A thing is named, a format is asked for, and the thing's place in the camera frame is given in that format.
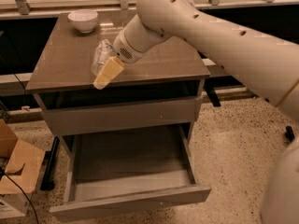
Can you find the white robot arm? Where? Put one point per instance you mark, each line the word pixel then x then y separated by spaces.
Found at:
pixel 267 65

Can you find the black right cabinet foot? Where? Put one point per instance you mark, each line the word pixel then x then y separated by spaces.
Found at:
pixel 212 95

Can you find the grey drawer cabinet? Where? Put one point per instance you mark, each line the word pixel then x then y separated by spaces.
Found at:
pixel 63 76

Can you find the brown cardboard box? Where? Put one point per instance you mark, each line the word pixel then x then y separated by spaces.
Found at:
pixel 21 162

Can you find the closed grey middle drawer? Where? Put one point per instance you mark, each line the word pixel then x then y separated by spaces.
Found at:
pixel 95 119

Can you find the open grey bottom drawer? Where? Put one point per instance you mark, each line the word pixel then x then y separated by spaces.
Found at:
pixel 127 171

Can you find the black cabinet foot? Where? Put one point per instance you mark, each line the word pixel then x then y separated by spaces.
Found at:
pixel 212 95
pixel 50 156

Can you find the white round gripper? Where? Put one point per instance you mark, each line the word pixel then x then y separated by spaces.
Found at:
pixel 125 50

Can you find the black left cabinet foot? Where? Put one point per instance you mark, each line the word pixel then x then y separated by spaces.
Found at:
pixel 50 156

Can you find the clear plastic water bottle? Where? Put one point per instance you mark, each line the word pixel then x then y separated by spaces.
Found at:
pixel 102 53

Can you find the white ceramic bowl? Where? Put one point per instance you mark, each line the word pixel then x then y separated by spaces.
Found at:
pixel 83 20

